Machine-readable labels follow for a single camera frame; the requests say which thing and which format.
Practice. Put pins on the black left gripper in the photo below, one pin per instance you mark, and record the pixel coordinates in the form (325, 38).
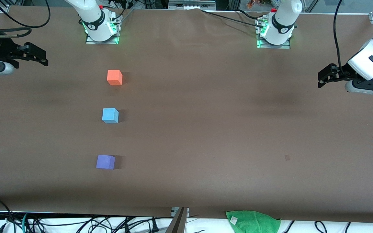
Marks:
(341, 73)

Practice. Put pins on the light blue foam block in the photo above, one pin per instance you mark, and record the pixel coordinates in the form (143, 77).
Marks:
(109, 116)

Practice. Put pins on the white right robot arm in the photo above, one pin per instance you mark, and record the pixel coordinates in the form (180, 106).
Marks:
(92, 19)

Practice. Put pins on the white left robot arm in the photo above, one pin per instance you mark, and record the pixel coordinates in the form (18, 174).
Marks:
(283, 19)

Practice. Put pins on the orange foam block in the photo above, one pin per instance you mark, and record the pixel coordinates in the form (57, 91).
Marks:
(113, 77)

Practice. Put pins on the purple foam block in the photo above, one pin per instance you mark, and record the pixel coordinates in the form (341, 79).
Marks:
(105, 161)

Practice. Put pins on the brown table cover sheet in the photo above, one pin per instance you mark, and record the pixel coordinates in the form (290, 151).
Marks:
(238, 161)

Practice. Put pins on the green cloth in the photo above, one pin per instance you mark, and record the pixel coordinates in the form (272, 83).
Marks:
(254, 223)

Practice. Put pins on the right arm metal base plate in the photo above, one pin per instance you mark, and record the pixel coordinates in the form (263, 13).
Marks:
(92, 42)

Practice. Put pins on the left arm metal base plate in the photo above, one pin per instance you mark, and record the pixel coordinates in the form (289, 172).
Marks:
(270, 47)

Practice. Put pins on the aluminium frame rail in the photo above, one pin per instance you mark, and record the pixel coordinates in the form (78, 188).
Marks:
(191, 4)

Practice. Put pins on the grey metal post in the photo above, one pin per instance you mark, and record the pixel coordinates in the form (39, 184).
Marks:
(178, 223)

